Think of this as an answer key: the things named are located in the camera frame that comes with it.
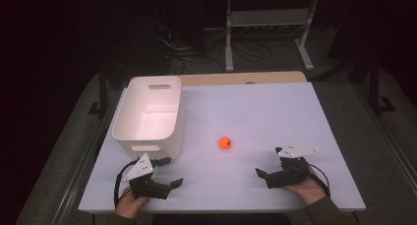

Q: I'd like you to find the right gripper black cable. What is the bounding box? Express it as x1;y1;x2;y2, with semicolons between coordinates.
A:
308;163;331;198

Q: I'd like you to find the orange ball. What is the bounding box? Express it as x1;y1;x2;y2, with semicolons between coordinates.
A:
218;136;232;150

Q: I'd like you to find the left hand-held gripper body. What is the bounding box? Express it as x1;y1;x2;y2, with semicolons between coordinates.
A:
122;152;171;200

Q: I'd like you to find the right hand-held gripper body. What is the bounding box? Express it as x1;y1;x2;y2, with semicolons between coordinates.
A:
266;141;320;190

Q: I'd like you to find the person's right hand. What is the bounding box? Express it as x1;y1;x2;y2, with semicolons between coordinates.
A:
282;175;328;206

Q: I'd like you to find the person's left hand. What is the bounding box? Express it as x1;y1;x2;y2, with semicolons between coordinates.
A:
114;187;150;220

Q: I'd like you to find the black metal stand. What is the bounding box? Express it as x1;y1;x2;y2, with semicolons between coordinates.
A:
88;69;110;119
367;57;397;115

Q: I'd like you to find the white plastic bin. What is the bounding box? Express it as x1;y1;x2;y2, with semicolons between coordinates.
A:
111;75;185;161

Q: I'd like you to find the white metal desk frame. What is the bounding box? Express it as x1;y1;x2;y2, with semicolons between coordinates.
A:
224;0;321;73

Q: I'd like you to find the wooden table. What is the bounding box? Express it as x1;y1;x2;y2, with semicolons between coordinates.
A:
178;71;308;87

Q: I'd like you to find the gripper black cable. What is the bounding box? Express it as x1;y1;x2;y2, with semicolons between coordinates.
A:
308;163;331;198
113;158;142;209

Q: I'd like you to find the tangle of floor cables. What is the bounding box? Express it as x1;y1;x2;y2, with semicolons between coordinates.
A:
156;24;289;76

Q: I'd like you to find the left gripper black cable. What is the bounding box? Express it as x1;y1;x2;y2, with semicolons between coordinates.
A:
113;158;142;209

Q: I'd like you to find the metal rail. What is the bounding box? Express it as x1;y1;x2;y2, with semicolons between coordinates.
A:
355;84;417;190
50;86;123;225

